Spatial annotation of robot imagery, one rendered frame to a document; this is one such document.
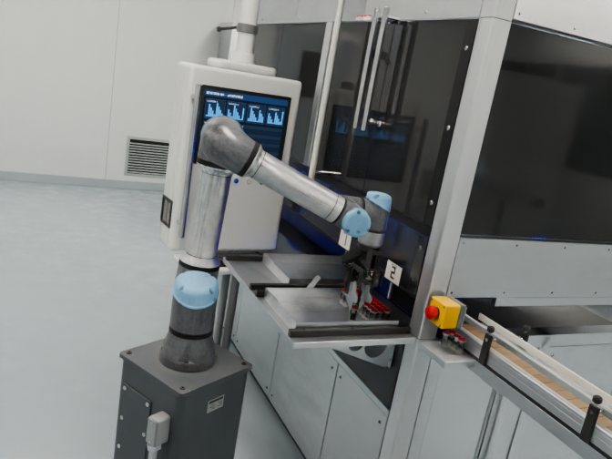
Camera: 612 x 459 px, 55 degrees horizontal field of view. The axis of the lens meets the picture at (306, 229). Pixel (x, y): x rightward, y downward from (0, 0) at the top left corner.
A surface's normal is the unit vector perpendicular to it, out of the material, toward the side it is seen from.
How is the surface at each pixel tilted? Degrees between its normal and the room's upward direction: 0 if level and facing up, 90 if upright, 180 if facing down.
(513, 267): 90
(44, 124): 90
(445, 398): 90
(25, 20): 90
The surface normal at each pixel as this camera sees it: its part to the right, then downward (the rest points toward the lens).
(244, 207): 0.51, 0.29
